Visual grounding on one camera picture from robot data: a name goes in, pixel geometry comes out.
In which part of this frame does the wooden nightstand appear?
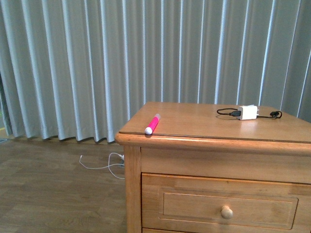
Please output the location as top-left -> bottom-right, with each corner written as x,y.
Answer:
115,102 -> 311,233

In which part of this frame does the wooden top drawer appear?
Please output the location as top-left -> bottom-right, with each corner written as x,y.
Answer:
142,174 -> 311,233

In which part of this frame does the grey pleated curtain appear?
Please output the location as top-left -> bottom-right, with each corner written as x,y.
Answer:
0,0 -> 311,141

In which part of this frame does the black usb cable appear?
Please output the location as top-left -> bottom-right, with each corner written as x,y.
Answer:
216,108 -> 283,119

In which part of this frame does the wooden drawer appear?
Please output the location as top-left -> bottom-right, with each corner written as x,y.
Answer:
142,228 -> 186,233
142,174 -> 311,233

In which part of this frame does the wooden lower drawer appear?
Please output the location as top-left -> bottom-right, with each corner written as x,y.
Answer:
142,228 -> 186,233

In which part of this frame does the white power adapter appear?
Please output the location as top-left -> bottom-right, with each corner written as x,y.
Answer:
237,105 -> 258,120

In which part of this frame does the pink marker with clear cap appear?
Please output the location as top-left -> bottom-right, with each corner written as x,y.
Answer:
144,114 -> 161,135

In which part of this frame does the white charging cable on floor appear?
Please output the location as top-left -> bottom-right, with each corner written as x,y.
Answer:
79,152 -> 125,180

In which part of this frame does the round wooden drawer knob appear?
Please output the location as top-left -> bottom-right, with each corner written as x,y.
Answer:
221,206 -> 234,219

